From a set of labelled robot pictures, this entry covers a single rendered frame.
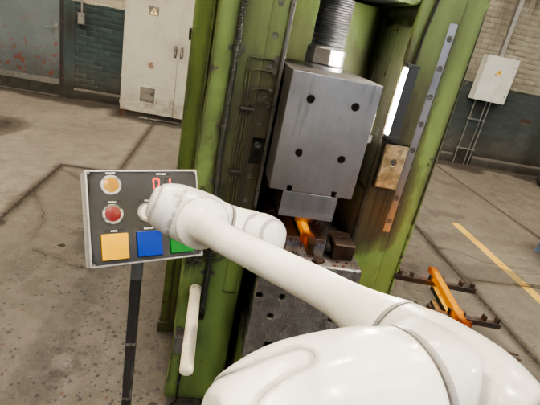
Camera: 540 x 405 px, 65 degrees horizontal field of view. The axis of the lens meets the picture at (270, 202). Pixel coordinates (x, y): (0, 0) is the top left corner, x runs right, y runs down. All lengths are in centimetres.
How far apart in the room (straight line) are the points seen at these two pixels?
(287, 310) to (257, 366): 128
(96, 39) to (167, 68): 138
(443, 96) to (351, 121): 41
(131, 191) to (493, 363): 108
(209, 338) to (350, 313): 143
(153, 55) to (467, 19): 555
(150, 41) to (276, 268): 623
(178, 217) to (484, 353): 55
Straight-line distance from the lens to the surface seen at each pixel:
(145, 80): 685
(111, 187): 131
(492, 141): 902
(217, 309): 188
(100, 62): 764
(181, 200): 82
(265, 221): 86
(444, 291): 167
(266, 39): 149
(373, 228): 177
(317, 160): 145
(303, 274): 66
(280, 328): 169
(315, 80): 138
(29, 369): 241
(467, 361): 45
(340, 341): 39
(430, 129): 171
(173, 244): 134
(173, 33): 672
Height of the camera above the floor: 167
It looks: 22 degrees down
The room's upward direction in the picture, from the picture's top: 12 degrees clockwise
